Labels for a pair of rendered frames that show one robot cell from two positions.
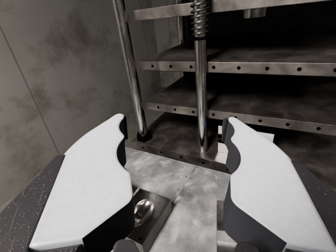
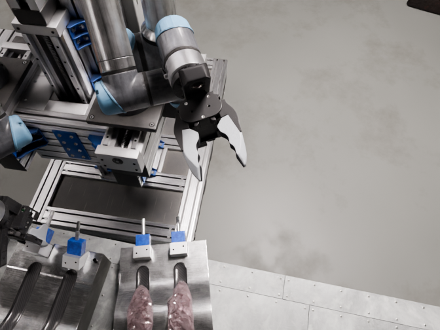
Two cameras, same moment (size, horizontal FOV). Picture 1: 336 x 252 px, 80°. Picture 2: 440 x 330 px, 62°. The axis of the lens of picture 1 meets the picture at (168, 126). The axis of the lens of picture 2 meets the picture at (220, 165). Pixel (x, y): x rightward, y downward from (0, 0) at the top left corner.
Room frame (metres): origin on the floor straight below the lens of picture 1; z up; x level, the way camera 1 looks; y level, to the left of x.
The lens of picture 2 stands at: (0.38, -0.10, 1.94)
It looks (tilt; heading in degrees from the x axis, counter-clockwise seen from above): 59 degrees down; 160
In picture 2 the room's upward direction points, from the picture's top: straight up
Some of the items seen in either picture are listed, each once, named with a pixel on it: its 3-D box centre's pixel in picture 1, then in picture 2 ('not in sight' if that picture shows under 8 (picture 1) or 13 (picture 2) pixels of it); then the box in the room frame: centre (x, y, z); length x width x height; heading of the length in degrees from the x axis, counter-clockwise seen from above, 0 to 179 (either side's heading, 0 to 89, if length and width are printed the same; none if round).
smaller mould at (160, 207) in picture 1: (142, 218); not in sight; (0.51, 0.14, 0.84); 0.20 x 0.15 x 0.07; 148
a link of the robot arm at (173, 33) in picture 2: not in sight; (177, 46); (-0.19, 0.02, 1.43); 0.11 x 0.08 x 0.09; 176
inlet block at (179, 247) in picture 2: not in sight; (178, 235); (-0.03, -0.09, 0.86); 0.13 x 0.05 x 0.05; 165
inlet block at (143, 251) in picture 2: not in sight; (143, 238); (-0.06, -0.19, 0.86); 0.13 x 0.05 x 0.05; 165
